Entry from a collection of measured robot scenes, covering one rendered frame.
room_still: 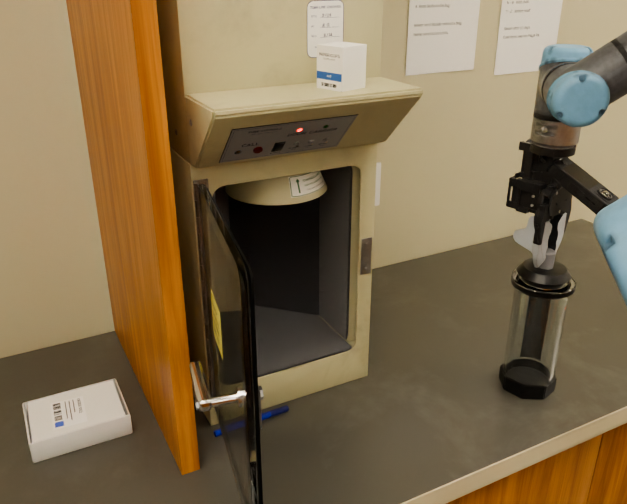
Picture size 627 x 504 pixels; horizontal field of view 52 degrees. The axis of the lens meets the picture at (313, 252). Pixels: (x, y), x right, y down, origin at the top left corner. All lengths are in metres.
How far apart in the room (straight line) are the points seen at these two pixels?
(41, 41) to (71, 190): 0.28
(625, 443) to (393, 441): 0.52
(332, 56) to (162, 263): 0.37
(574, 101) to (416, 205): 0.85
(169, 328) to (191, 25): 0.41
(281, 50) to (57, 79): 0.51
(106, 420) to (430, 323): 0.72
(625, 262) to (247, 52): 0.58
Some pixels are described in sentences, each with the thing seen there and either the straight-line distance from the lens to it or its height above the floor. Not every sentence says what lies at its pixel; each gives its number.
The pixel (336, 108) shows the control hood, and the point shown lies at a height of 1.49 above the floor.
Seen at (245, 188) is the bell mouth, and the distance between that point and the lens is 1.06.
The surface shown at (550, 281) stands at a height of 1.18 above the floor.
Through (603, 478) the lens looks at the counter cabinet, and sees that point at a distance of 1.49.
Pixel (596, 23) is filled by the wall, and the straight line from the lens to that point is 2.05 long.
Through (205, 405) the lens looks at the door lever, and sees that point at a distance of 0.79.
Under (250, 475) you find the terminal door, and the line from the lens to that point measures 0.82.
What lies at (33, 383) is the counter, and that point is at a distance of 1.37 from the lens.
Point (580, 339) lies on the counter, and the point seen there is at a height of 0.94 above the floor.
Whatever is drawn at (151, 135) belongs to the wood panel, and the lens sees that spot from 0.83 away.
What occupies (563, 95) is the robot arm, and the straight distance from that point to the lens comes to 0.96.
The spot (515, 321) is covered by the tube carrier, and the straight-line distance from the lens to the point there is 1.22.
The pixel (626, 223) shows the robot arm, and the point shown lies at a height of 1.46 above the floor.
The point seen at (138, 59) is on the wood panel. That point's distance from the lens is 0.81.
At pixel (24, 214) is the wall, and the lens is 1.38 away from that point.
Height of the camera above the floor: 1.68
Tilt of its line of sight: 24 degrees down
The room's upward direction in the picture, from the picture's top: straight up
